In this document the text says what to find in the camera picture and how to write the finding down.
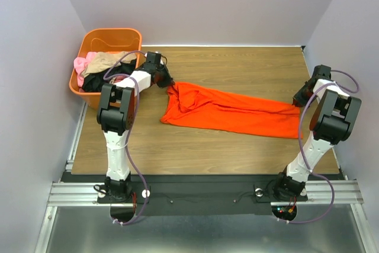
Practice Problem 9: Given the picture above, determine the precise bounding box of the orange t shirt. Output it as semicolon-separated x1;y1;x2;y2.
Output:
160;82;303;139

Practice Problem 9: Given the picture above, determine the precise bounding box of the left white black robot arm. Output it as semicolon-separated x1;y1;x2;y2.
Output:
94;52;175;203

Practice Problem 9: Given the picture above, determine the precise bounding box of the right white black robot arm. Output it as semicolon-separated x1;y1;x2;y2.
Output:
273;65;362;200

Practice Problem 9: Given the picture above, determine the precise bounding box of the dusty pink garment in basket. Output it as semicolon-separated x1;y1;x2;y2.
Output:
109;76;125;84

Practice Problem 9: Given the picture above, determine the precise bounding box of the beige garment in basket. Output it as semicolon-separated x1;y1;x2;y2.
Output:
77;52;137;78

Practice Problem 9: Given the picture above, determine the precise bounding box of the black garment in basket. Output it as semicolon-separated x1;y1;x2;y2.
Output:
81;59;137;92

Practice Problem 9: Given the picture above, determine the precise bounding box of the light pink garment in basket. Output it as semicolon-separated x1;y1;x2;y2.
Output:
73;57;89;88

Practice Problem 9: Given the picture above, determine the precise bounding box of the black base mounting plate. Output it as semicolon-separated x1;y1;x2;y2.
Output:
97;174;307;216

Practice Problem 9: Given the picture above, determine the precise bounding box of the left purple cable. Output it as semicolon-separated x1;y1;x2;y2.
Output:
102;50;150;226

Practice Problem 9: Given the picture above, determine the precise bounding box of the aluminium extrusion rail frame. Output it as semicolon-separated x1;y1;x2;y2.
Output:
36;107;366;252

